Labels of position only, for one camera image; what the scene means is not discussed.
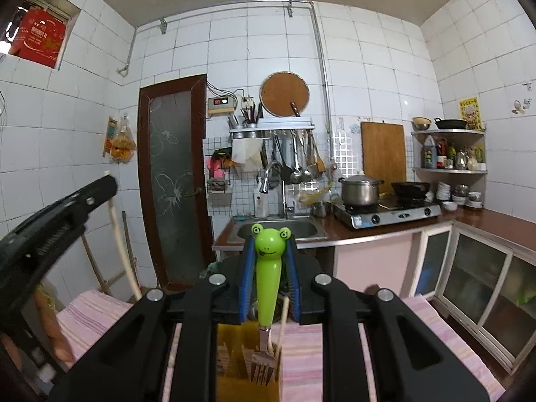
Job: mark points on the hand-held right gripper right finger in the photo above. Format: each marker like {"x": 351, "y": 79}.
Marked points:
{"x": 295, "y": 284}

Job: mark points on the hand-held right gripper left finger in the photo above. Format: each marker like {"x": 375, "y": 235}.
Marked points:
{"x": 248, "y": 284}

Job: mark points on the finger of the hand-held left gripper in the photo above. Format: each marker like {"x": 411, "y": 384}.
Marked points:
{"x": 92, "y": 197}

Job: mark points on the wooden chopstick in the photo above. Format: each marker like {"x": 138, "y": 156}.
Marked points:
{"x": 271, "y": 341}
{"x": 284, "y": 322}
{"x": 121, "y": 243}

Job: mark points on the yellow perforated utensil holder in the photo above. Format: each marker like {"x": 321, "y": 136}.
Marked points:
{"x": 228, "y": 385}

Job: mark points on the row of hanging kitchen utensils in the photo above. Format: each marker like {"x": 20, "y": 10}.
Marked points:
{"x": 297, "y": 155}

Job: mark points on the metal cup with utensils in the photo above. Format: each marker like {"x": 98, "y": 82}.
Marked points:
{"x": 251, "y": 118}

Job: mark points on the person's left hand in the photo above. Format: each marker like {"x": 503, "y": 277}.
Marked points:
{"x": 54, "y": 326}

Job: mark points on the steel sink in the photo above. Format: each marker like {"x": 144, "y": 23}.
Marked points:
{"x": 301, "y": 228}

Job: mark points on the orange hanging plastic bag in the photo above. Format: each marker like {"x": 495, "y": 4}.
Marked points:
{"x": 121, "y": 142}

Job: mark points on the wooden stick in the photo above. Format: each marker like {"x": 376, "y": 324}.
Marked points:
{"x": 96, "y": 268}
{"x": 130, "y": 255}

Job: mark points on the small metal cup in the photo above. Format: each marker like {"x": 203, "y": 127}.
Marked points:
{"x": 319, "y": 209}

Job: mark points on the brown door with frosted glass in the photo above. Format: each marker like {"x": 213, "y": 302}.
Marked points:
{"x": 171, "y": 176}

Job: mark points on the white soap bottle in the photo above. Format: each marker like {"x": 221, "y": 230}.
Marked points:
{"x": 261, "y": 203}

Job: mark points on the metal faucet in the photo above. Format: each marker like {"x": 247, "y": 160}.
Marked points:
{"x": 284, "y": 201}

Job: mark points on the pink striped tablecloth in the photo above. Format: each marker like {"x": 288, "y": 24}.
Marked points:
{"x": 96, "y": 314}

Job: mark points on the steel pot with lid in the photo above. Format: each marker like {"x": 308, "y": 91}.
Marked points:
{"x": 360, "y": 192}

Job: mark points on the gas stove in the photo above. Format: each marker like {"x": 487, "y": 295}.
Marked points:
{"x": 389, "y": 215}

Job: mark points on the pink hanging item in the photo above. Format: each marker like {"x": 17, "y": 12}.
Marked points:
{"x": 218, "y": 167}

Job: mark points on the white hanging cloth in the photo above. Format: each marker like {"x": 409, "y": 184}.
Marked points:
{"x": 247, "y": 155}

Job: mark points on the black wok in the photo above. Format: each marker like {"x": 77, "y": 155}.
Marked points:
{"x": 410, "y": 189}

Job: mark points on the white controller box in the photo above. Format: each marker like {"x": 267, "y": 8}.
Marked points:
{"x": 222, "y": 104}

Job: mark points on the wooden cutting board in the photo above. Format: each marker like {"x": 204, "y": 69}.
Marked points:
{"x": 383, "y": 150}

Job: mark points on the red cardboard box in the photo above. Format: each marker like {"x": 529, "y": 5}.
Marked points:
{"x": 39, "y": 37}

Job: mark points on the stack of white bowls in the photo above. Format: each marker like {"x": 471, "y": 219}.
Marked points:
{"x": 443, "y": 192}

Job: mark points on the kitchen counter cabinet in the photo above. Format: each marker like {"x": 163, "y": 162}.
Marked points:
{"x": 473, "y": 268}

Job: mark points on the group of small dishes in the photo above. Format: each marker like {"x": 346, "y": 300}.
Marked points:
{"x": 465, "y": 199}

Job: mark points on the round wooden lid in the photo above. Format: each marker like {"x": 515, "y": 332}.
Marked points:
{"x": 284, "y": 94}

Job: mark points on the brown bowl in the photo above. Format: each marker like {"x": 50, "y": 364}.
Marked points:
{"x": 421, "y": 123}

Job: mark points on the group of condiment bottles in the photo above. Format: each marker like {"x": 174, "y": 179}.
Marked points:
{"x": 460, "y": 159}

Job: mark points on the black pan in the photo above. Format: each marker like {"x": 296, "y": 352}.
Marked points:
{"x": 451, "y": 124}

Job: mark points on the metal wall rack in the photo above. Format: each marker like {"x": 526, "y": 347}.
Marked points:
{"x": 272, "y": 127}

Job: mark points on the white wall socket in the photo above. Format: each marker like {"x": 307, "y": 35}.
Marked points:
{"x": 248, "y": 103}

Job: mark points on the metal wall pipe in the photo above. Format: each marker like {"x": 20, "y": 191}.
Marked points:
{"x": 322, "y": 92}

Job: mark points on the corner wall shelf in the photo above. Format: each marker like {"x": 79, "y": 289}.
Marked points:
{"x": 448, "y": 132}

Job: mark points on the yellow wall poster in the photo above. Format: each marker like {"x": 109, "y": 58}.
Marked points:
{"x": 469, "y": 113}

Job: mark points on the wall stickers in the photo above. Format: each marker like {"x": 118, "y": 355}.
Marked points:
{"x": 522, "y": 102}

